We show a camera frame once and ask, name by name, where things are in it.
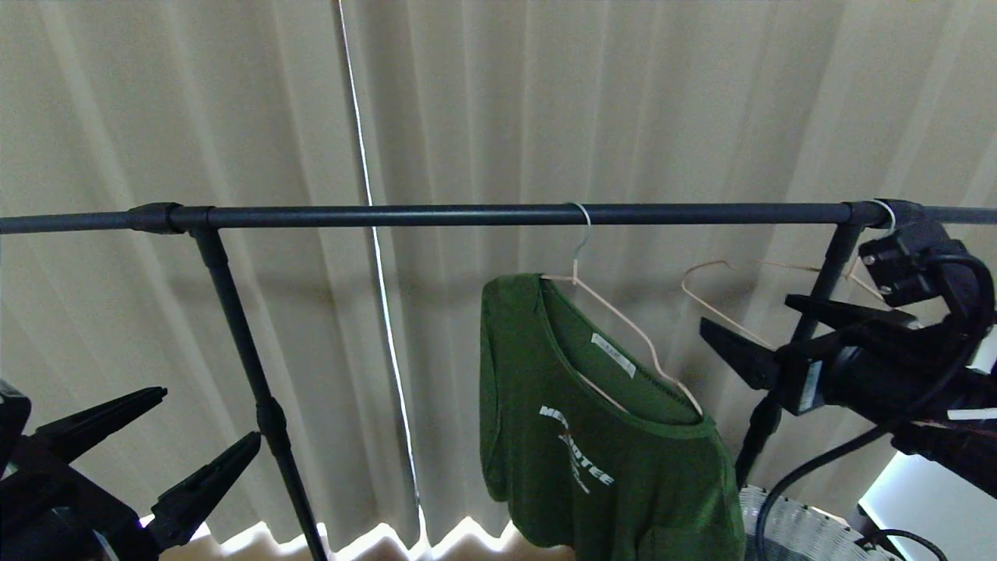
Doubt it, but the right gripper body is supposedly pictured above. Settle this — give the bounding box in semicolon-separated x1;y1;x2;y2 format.
779;323;974;422

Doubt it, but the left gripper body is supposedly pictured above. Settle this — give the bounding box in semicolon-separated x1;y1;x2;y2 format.
0;440;157;561

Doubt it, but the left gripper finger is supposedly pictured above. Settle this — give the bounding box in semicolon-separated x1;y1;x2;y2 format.
148;431;262;550
31;387;168;460

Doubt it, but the pink clothes hanger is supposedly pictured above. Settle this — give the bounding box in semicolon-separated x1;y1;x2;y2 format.
682;259;893;351
543;203;703;415

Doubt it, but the green printed shirt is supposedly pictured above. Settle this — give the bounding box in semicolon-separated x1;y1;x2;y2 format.
479;273;746;561

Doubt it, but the white laundry basket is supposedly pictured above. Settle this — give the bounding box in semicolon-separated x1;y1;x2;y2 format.
738;485;947;561

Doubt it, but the black clothes rack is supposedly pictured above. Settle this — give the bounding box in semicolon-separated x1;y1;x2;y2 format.
0;199;997;561

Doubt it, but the beige curtain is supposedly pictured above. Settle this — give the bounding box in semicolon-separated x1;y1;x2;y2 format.
0;0;997;550

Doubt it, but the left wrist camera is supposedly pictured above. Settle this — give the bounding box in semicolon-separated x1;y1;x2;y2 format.
0;380;32;472

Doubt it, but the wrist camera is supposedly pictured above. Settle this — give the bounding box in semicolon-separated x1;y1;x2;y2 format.
859;222;994;312
0;380;32;472

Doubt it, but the black cable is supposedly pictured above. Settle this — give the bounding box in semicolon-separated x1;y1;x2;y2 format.
754;257;997;561

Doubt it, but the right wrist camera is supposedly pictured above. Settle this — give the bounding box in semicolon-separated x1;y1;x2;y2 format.
859;222;994;312

